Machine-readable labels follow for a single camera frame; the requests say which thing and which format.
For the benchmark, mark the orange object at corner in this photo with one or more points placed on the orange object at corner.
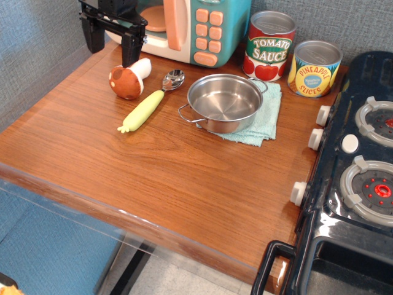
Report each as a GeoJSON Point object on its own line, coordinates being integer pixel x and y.
{"type": "Point", "coordinates": [9, 286]}

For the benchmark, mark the light teal folded cloth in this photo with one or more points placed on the light teal folded cloth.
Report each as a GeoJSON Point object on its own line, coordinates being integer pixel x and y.
{"type": "Point", "coordinates": [264, 125]}

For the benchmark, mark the black toy stove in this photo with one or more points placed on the black toy stove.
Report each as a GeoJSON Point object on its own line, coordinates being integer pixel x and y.
{"type": "Point", "coordinates": [344, 230]}

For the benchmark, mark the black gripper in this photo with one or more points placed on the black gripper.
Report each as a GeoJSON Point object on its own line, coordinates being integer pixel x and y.
{"type": "Point", "coordinates": [118, 17]}

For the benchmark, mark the small stainless steel pot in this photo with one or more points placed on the small stainless steel pot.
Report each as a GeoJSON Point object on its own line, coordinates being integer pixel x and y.
{"type": "Point", "coordinates": [223, 103]}

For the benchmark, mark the toy microwave teal and cream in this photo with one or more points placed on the toy microwave teal and cream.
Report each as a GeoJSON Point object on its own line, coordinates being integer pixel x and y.
{"type": "Point", "coordinates": [203, 33]}

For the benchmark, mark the brown plush toy mushroom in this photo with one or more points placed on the brown plush toy mushroom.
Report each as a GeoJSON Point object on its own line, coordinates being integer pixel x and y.
{"type": "Point", "coordinates": [127, 82]}

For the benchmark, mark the tomato sauce can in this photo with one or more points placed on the tomato sauce can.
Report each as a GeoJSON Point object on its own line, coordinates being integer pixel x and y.
{"type": "Point", "coordinates": [269, 41]}

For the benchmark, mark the clear acrylic table guard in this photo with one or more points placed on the clear acrylic table guard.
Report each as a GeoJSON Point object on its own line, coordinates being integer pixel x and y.
{"type": "Point", "coordinates": [57, 241]}

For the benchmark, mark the spoon with green handle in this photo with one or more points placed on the spoon with green handle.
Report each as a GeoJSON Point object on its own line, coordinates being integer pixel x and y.
{"type": "Point", "coordinates": [173, 80]}

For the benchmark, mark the pineapple slices can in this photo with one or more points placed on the pineapple slices can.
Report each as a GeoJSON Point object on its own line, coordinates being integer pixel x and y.
{"type": "Point", "coordinates": [314, 67]}

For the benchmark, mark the metal table leg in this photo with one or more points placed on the metal table leg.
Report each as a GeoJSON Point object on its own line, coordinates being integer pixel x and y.
{"type": "Point", "coordinates": [124, 268]}

